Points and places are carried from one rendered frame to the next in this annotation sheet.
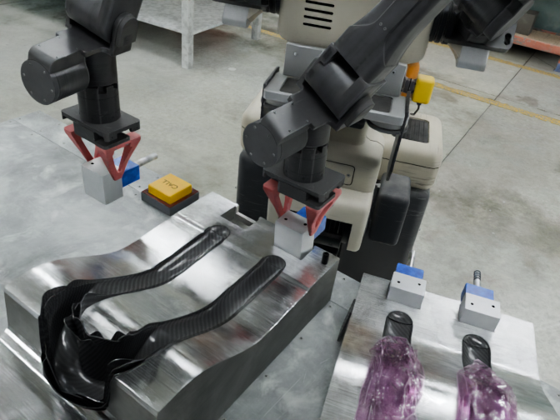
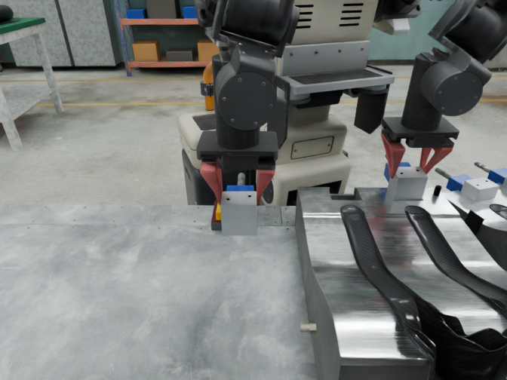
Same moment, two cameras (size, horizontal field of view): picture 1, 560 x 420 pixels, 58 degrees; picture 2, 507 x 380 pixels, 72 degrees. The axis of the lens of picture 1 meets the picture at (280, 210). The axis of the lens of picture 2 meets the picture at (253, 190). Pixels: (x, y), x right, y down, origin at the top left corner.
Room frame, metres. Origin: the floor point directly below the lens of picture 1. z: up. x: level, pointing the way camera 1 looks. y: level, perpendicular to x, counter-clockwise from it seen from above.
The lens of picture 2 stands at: (0.29, 0.48, 1.22)
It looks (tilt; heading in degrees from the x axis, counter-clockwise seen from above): 31 degrees down; 329
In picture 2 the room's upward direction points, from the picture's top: straight up
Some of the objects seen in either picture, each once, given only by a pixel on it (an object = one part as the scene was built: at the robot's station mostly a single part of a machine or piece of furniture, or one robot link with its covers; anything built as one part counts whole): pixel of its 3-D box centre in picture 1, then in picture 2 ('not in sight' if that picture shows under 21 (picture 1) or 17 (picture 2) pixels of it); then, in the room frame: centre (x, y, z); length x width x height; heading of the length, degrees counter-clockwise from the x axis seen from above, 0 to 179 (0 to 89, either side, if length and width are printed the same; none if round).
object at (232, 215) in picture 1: (240, 225); (342, 201); (0.67, 0.06, 0.87); 0.05 x 0.05 x 0.04; 59
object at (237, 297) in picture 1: (172, 289); (428, 265); (0.46, 0.12, 0.92); 0.35 x 0.16 x 0.09; 149
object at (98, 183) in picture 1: (126, 169); (240, 195); (0.70, 0.26, 0.93); 0.13 x 0.05 x 0.05; 149
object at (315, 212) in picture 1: (307, 205); (419, 153); (0.61, -0.04, 0.97); 0.07 x 0.07 x 0.09; 59
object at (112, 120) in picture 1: (99, 103); (238, 127); (0.67, 0.28, 1.06); 0.10 x 0.07 x 0.07; 59
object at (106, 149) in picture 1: (109, 149); (247, 175); (0.66, 0.27, 0.99); 0.07 x 0.07 x 0.09; 59
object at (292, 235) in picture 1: (311, 220); (397, 170); (0.65, -0.05, 0.91); 0.13 x 0.05 x 0.05; 149
